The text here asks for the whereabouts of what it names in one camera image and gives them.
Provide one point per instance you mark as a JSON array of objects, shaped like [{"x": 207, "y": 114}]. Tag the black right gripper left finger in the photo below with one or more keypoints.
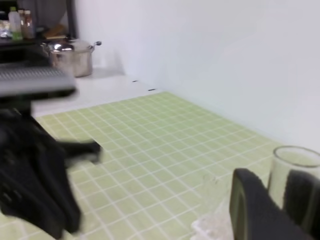
[{"x": 254, "y": 215}]

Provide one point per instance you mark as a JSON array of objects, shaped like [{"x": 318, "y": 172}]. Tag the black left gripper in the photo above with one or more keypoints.
[{"x": 34, "y": 184}]

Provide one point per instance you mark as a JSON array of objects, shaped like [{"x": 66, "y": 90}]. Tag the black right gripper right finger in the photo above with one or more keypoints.
[{"x": 301, "y": 201}]

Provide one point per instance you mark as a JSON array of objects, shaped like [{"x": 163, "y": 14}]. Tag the clear glass test tube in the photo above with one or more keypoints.
[{"x": 288, "y": 159}]

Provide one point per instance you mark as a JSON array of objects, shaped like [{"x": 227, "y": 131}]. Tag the green grid tablecloth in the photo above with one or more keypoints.
[{"x": 157, "y": 151}]

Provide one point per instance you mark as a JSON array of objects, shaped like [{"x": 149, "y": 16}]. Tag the stainless steel cooking pot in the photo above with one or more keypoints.
[{"x": 73, "y": 56}]

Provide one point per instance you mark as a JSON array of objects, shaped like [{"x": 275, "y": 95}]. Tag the brown spice bottle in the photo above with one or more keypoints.
[{"x": 26, "y": 22}]

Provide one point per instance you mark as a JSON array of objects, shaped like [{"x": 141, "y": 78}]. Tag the white green plastic bottle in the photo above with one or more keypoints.
[{"x": 15, "y": 24}]

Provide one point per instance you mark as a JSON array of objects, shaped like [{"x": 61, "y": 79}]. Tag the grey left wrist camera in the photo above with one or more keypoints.
[{"x": 34, "y": 80}]

